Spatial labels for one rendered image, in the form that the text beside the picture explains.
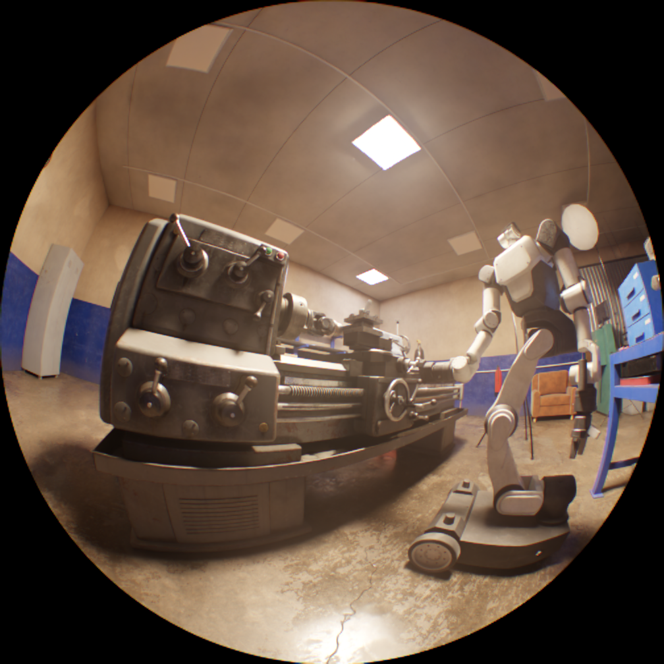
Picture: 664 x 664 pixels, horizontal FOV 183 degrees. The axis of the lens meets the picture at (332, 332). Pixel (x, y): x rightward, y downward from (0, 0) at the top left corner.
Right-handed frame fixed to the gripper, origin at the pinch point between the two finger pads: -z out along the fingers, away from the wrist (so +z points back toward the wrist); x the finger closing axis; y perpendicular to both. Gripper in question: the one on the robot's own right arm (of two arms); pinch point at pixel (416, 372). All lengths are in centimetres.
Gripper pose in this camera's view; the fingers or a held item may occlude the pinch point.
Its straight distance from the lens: 102.8
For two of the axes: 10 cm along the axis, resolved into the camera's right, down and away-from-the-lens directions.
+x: -3.7, -9.2, -1.5
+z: 6.3, -1.2, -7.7
